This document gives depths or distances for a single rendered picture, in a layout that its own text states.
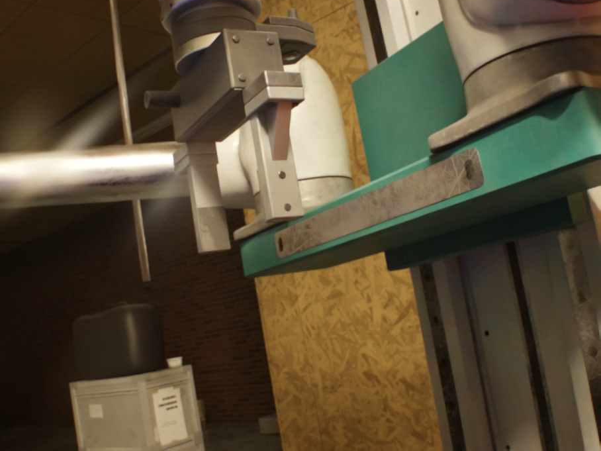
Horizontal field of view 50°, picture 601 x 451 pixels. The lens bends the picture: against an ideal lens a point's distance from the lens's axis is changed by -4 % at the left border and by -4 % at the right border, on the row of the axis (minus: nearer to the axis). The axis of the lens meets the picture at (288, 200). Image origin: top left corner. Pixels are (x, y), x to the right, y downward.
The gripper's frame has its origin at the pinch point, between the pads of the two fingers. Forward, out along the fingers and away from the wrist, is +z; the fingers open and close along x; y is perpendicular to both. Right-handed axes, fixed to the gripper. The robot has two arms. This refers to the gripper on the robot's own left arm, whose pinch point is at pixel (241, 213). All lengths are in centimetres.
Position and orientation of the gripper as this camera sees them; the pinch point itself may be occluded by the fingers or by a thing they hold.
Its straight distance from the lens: 54.9
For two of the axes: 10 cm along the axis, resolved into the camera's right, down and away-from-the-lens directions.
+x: 4.7, -2.4, -8.5
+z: 1.7, 9.7, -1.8
